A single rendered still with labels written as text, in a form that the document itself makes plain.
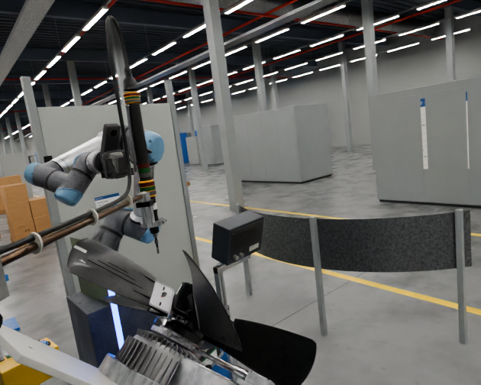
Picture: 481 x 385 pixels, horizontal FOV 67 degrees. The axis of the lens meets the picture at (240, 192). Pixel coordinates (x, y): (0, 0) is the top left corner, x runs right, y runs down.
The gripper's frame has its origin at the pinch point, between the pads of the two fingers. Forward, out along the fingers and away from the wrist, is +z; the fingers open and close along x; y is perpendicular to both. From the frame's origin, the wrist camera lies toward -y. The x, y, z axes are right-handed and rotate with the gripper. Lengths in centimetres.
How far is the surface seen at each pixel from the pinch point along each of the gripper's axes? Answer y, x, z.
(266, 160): 94, -854, -641
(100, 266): 26.5, 19.0, 6.0
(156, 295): 37.9, 7.9, 11.0
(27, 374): 61, 32, -27
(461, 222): 76, -213, 35
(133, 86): -17.0, 1.1, 5.9
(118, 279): 30.6, 16.4, 8.8
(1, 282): 13, 47, 40
